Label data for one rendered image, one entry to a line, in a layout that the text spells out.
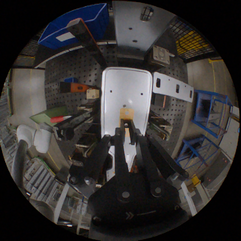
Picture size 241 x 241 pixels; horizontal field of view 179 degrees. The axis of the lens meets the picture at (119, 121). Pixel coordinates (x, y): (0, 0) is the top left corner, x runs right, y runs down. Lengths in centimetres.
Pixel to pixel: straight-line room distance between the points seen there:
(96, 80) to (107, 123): 43
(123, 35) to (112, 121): 34
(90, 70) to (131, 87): 47
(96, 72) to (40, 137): 74
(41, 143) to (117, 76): 78
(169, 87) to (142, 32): 27
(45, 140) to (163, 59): 96
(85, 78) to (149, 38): 58
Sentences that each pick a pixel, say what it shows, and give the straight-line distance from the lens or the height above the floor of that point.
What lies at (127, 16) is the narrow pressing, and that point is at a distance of 21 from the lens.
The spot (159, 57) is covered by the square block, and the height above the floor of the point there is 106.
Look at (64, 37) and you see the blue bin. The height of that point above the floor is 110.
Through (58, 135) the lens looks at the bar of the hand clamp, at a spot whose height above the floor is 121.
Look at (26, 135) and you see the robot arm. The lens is 79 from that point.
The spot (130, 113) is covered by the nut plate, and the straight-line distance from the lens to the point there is 20.
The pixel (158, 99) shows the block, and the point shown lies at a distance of 40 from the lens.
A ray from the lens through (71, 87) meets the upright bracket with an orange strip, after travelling 22.
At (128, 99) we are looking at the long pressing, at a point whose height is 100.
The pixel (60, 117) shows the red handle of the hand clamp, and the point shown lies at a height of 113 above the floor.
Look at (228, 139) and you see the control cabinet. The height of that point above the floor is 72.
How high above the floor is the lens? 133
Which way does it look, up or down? 69 degrees down
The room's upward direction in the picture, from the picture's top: 178 degrees counter-clockwise
